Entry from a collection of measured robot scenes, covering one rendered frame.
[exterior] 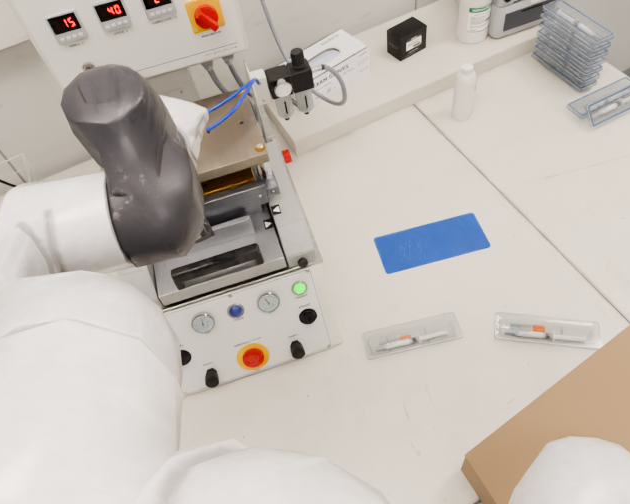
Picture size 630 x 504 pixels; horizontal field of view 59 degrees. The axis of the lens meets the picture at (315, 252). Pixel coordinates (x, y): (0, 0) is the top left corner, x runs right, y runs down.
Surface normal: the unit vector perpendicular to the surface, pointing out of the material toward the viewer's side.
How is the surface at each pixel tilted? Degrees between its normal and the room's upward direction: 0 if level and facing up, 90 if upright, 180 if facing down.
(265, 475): 34
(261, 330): 65
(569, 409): 40
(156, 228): 61
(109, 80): 10
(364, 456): 0
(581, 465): 28
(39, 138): 90
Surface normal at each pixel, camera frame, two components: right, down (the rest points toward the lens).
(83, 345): 0.42, -0.83
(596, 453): -0.16, -0.91
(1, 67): 0.44, 0.70
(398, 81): -0.12, -0.57
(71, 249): 0.19, 0.55
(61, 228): 0.03, 0.04
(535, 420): -0.66, -0.16
